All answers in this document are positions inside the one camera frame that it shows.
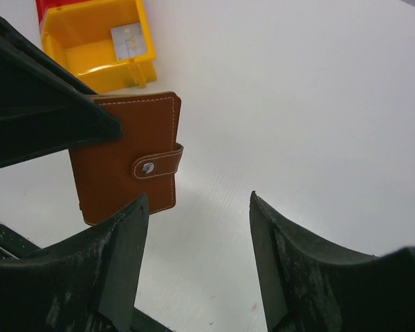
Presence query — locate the silver card in yellow bin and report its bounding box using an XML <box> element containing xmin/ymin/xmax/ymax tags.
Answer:
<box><xmin>111</xmin><ymin>23</ymin><xmax>147</xmax><ymax>60</ymax></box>

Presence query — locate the red plastic bin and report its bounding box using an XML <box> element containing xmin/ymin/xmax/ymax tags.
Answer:
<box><xmin>35</xmin><ymin>0</ymin><xmax>75</xmax><ymax>35</ymax></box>

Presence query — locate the yellow plastic bin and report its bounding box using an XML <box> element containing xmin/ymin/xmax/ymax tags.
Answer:
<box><xmin>40</xmin><ymin>0</ymin><xmax>157</xmax><ymax>93</ymax></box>

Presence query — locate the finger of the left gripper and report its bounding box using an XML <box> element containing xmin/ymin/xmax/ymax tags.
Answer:
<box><xmin>0</xmin><ymin>16</ymin><xmax>122</xmax><ymax>168</ymax></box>

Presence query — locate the brown leather card holder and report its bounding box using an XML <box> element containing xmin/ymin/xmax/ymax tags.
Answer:
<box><xmin>69</xmin><ymin>92</ymin><xmax>183</xmax><ymax>225</ymax></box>

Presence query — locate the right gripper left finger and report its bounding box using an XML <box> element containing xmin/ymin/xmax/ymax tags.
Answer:
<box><xmin>0</xmin><ymin>195</ymin><xmax>149</xmax><ymax>331</ymax></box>

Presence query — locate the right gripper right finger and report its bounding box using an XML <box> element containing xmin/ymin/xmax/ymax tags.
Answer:
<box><xmin>249</xmin><ymin>194</ymin><xmax>415</xmax><ymax>331</ymax></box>

